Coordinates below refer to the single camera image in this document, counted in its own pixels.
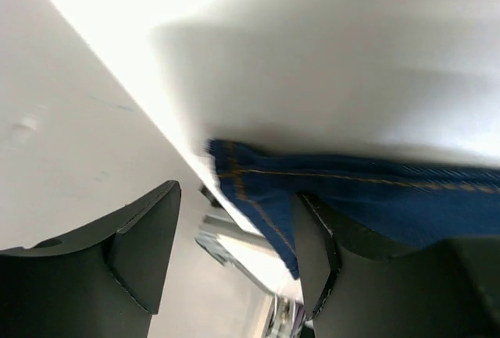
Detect aluminium table frame rail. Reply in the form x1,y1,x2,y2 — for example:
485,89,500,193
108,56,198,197
195,186,315,337

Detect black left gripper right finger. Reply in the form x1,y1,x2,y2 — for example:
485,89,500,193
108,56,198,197
290,194,499,337

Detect dark blue denim trousers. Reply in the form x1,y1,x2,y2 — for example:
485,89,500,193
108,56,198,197
208,139,499,279

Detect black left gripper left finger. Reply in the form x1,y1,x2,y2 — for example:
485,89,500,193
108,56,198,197
1,180,181,337

